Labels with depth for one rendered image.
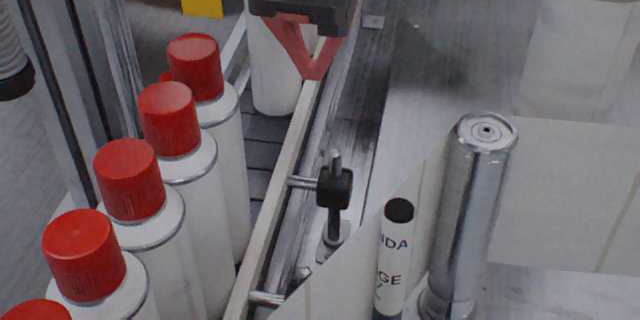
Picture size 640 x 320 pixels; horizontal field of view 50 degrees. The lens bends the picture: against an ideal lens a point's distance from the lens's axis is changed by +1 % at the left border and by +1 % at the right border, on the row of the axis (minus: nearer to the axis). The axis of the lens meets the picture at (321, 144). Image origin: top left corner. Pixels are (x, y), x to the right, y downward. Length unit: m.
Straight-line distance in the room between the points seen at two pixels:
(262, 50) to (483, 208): 0.30
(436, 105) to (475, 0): 0.31
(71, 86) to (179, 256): 0.22
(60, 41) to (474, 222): 0.33
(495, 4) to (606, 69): 0.41
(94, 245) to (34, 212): 0.39
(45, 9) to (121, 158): 0.20
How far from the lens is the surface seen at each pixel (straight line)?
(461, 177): 0.42
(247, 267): 0.52
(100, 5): 0.50
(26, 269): 0.68
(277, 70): 0.65
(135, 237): 0.39
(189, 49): 0.44
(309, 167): 0.64
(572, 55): 0.60
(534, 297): 0.57
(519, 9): 0.99
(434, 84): 0.75
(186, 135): 0.41
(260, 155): 0.66
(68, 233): 0.34
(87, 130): 0.61
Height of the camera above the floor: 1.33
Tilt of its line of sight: 43 degrees down
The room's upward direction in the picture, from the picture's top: straight up
